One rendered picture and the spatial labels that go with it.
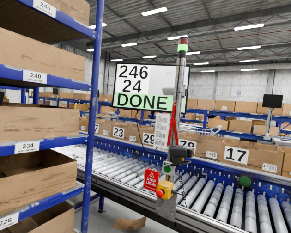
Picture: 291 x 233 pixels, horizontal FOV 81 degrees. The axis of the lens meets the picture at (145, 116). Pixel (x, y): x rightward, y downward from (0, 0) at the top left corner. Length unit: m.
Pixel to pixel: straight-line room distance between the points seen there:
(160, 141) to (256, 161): 0.79
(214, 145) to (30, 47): 1.33
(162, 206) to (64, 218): 0.52
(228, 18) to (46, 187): 14.38
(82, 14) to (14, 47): 0.28
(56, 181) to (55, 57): 0.43
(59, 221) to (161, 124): 0.63
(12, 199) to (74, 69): 0.45
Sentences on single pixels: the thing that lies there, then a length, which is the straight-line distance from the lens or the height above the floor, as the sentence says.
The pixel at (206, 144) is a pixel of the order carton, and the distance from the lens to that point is 1.52.
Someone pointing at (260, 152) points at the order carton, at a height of 1.02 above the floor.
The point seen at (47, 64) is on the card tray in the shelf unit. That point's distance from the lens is 0.64.
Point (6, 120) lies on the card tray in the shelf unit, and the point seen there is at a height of 1.20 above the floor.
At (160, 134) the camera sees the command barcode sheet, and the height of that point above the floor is 1.13.
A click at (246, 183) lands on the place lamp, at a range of 1.47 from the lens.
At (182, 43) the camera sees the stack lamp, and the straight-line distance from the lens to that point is 0.99.
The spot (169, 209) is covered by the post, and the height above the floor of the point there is 0.73.
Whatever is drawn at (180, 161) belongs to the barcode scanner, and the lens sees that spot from 0.91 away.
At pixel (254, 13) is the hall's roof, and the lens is 14.47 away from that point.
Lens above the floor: 1.27
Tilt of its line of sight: 3 degrees down
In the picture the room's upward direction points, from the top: 5 degrees clockwise
